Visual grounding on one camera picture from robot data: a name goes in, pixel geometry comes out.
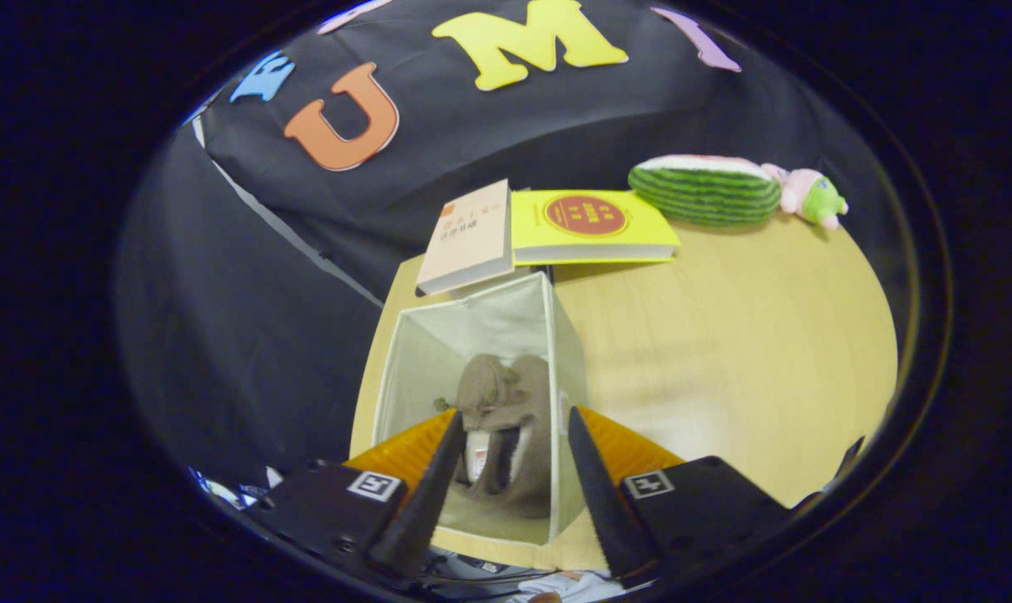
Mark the person's light clothing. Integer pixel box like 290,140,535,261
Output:
506,572,633,603

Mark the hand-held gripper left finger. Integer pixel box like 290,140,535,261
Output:
246,409,467,579

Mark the blue printed packet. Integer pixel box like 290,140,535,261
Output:
189,466,285,510

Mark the white fabric storage box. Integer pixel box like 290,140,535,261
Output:
372,271,591,547

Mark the pink and green plush toy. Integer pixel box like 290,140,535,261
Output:
762,162,849,231

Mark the yellow book with red circle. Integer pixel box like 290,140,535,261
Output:
510,189,681,267

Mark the brown fuzzy shoe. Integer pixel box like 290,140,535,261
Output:
489,356,555,518
435,353,515,495

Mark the cream book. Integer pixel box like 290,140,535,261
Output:
415,178,515,296

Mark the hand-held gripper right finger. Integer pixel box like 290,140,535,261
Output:
568,405,796,587

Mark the watermelon slice plush toy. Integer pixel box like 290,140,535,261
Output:
627,154,782,227

